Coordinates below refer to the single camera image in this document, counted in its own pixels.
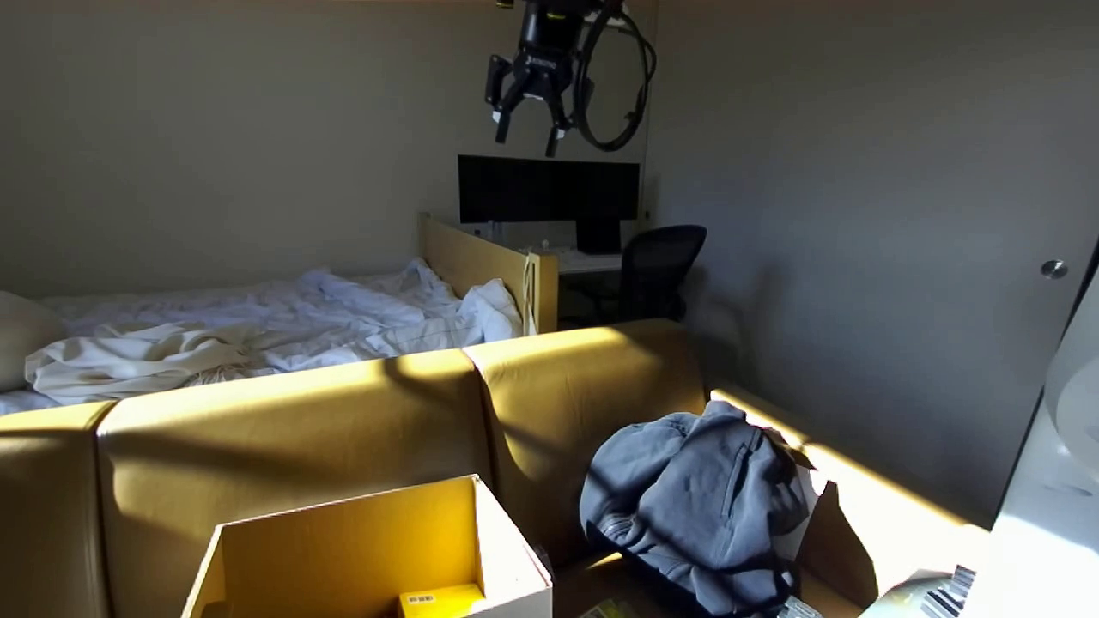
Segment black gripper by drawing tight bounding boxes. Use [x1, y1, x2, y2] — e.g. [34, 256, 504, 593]
[483, 0, 597, 160]

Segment blue grey hoodie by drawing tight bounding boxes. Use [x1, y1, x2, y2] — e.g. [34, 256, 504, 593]
[575, 398, 824, 618]

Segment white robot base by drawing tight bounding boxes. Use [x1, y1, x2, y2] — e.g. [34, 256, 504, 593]
[989, 271, 1099, 618]

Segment white open cardboard box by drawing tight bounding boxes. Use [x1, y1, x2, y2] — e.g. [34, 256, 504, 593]
[179, 469, 555, 618]

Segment brown open cardboard box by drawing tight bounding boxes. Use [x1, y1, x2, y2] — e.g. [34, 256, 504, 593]
[554, 477, 885, 618]

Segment black computer monitor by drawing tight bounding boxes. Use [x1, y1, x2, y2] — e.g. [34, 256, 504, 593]
[455, 151, 644, 256]

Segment wooden bed footboard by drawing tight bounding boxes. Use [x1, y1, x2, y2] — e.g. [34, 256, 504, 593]
[414, 212, 563, 337]

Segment white desk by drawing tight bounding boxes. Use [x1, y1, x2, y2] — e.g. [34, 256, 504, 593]
[555, 248, 629, 278]

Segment black office chair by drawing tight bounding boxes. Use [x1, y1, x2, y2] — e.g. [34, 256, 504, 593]
[613, 224, 709, 327]

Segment white crumpled duvet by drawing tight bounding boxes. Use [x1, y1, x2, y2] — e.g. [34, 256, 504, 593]
[20, 255, 525, 405]

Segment tan leather sofa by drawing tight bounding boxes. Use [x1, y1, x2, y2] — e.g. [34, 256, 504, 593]
[0, 320, 714, 618]

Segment grey door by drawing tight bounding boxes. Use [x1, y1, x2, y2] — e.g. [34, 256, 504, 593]
[652, 0, 1099, 528]

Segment yellow item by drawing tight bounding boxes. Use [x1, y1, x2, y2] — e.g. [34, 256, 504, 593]
[393, 579, 490, 618]

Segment white barcode label item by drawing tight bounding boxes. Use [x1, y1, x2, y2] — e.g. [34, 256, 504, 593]
[879, 559, 978, 618]

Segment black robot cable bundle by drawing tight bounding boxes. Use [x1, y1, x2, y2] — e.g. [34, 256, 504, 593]
[566, 0, 664, 153]

